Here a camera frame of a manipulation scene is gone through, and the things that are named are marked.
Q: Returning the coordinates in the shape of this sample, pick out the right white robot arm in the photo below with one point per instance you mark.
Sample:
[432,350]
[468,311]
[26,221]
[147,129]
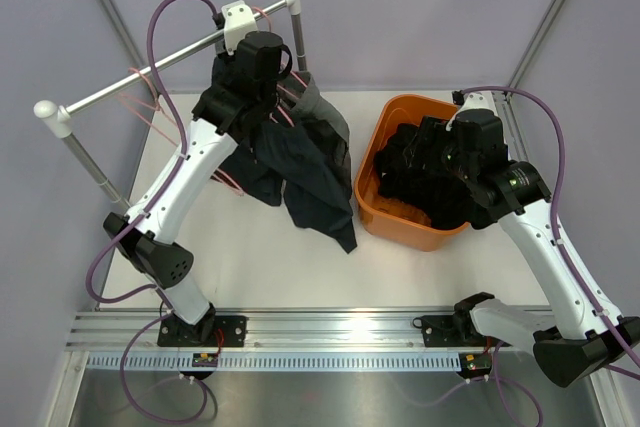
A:
[587,331]

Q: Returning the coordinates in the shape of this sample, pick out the pink hanger of navy shorts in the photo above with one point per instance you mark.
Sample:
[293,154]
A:
[280,114]

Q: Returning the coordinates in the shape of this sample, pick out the black shorts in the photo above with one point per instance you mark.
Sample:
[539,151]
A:
[444,199]

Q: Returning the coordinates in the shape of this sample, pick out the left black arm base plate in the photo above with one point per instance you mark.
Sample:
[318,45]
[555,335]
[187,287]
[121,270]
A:
[224,330]

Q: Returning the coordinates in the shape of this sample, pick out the aluminium mounting rail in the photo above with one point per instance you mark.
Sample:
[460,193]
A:
[266,330]

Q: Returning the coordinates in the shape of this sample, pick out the white slotted cable duct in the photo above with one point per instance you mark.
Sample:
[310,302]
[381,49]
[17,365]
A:
[278,362]

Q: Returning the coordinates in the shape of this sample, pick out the pink hanger of grey shorts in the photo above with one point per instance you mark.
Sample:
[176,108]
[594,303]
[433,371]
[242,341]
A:
[265,19]

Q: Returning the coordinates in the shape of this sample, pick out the orange plastic basket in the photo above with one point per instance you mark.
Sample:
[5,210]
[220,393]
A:
[389,218]

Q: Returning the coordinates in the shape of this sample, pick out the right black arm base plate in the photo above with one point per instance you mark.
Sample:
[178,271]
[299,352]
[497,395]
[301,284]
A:
[445,330]

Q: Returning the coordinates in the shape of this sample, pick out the dark navy shorts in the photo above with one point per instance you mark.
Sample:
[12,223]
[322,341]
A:
[281,165]

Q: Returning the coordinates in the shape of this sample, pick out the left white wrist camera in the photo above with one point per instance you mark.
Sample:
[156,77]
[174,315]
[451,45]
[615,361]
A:
[234,21]

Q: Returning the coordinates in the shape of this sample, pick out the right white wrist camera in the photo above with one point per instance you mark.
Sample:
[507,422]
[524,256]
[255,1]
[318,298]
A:
[482,99]

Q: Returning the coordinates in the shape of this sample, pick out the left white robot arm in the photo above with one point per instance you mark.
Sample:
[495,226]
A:
[227,112]

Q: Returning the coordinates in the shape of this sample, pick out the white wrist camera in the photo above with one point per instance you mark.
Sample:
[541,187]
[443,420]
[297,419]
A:
[234,21]
[482,99]

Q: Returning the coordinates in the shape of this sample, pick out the grey shorts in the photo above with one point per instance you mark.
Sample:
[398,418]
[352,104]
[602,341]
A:
[325,125]

